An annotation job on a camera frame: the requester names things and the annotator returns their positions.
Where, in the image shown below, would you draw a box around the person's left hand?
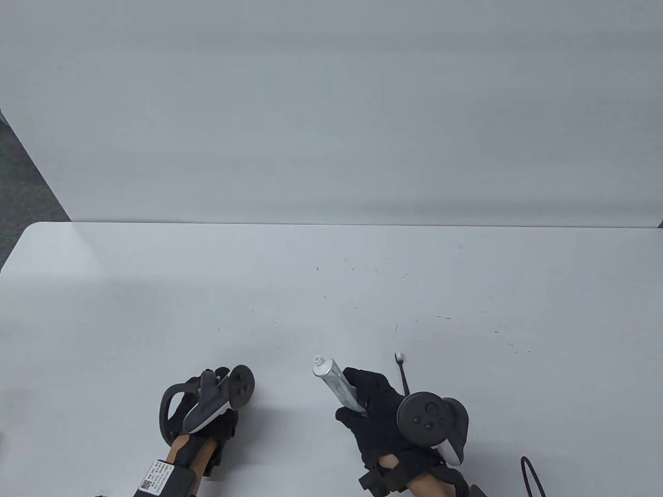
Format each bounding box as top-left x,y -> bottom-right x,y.
167,367 -> 240,478

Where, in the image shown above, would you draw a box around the person's right hand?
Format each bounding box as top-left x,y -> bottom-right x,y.
335,367 -> 468,470

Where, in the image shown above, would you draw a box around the black toothbrush white bristles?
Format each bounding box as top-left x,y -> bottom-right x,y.
394,352 -> 413,397

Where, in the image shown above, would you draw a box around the silver toothpaste tube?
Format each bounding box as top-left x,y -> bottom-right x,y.
312,355 -> 368,414

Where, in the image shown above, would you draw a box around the person's right forearm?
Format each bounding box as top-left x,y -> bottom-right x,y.
381,455 -> 452,497

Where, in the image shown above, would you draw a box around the person's left forearm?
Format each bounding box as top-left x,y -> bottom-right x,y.
165,434 -> 216,478

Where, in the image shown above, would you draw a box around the grey left hand controller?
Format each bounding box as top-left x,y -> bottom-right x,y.
158,364 -> 256,447

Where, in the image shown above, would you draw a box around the grey hand controller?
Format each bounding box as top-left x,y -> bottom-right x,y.
158,364 -> 256,447
396,391 -> 471,465

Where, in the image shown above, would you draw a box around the grey right hand controller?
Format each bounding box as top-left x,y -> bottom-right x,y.
396,391 -> 471,465

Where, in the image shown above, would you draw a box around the black left wrist mount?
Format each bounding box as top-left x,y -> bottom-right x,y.
176,435 -> 224,478

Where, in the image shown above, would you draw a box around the black wrist mount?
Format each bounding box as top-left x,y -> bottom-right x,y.
358,458 -> 411,497
176,435 -> 224,478

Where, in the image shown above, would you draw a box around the black right wrist mount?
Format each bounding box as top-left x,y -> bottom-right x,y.
358,458 -> 411,497

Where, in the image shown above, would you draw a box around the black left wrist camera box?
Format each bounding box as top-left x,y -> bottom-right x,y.
132,458 -> 198,497

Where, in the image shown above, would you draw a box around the black cable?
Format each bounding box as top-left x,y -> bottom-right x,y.
520,456 -> 547,497

